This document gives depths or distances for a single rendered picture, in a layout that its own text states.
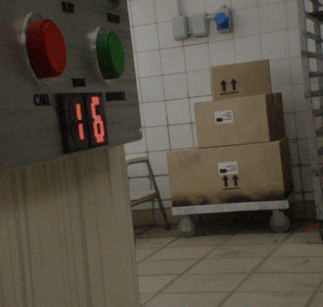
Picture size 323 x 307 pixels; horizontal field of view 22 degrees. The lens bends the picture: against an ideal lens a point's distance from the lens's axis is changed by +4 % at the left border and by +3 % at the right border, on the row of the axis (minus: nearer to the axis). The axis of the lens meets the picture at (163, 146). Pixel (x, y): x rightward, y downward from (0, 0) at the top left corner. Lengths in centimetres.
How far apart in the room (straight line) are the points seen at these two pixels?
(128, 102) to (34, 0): 15
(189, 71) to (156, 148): 51
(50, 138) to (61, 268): 11
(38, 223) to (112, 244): 12
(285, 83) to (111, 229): 402
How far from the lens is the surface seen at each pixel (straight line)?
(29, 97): 42
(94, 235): 57
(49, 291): 50
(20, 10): 43
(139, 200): 445
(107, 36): 52
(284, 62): 459
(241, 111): 423
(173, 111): 477
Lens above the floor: 72
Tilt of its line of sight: 3 degrees down
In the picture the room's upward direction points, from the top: 6 degrees counter-clockwise
